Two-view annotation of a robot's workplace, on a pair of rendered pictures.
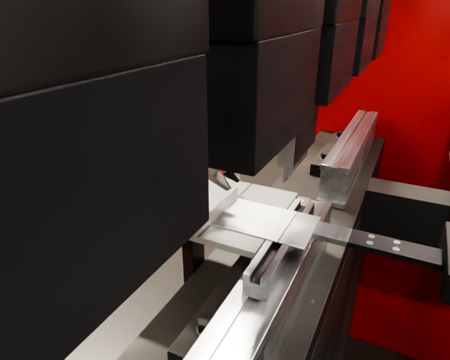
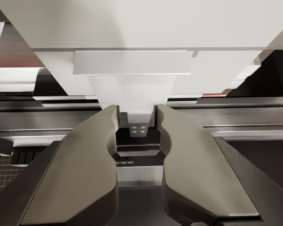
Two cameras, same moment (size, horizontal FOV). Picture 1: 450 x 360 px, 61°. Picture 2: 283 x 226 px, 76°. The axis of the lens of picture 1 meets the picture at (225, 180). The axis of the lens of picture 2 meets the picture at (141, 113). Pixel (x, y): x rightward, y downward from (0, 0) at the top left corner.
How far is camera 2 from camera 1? 0.58 m
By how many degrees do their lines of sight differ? 102
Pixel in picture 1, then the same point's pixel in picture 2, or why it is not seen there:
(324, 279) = not seen: hidden behind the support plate
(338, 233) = (137, 120)
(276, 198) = (198, 84)
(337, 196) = not seen: outside the picture
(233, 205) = (155, 56)
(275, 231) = (114, 99)
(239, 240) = (75, 83)
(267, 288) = (46, 100)
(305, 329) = not seen: hidden behind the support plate
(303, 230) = (131, 108)
